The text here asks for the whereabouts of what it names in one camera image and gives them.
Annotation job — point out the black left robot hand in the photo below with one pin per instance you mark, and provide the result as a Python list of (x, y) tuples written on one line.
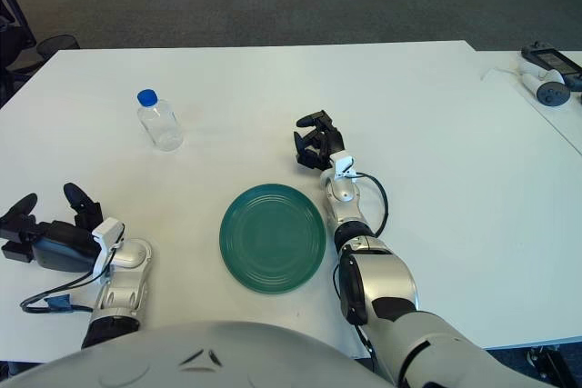
[(59, 247)]

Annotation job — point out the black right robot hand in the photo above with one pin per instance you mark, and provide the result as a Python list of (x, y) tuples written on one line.
[(329, 140)]

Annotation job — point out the clear bottle with blue cap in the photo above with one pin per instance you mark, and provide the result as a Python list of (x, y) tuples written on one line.
[(161, 126)]

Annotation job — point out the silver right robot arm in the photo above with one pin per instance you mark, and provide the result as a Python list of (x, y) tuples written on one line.
[(382, 279)]

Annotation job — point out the green round plate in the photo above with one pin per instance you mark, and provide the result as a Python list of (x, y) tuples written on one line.
[(273, 238)]

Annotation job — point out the grey robot torso shell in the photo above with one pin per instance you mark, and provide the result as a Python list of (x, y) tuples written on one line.
[(182, 361)]

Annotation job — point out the white and grey VR controller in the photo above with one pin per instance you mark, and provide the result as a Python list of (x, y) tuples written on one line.
[(552, 95)]

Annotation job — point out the black office chair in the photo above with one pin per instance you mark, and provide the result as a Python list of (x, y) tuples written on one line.
[(13, 20)]

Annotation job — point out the black handheld remote with screen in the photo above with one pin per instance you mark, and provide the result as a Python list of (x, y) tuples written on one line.
[(552, 60)]

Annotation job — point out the black table base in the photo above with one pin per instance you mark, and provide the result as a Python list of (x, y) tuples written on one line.
[(545, 363)]

